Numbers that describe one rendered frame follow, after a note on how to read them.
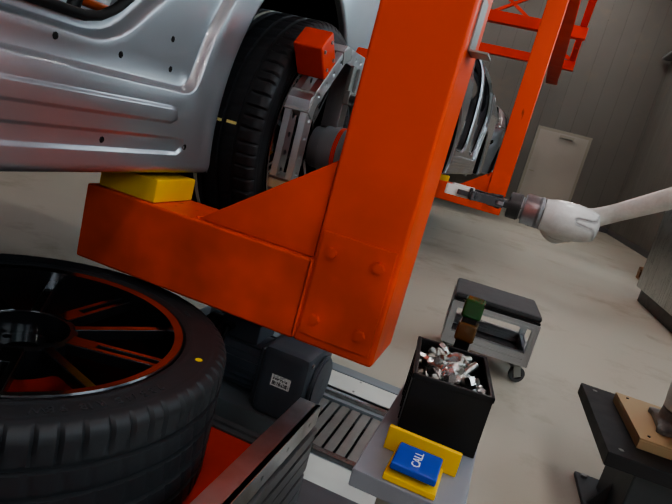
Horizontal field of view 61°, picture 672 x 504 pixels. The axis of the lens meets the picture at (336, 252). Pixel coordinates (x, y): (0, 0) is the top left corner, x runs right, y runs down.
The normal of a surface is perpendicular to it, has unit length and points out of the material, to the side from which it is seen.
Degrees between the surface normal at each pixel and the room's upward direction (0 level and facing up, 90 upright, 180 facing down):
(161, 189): 90
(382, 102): 90
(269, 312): 90
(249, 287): 90
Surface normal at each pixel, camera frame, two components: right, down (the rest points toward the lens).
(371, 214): -0.32, 0.13
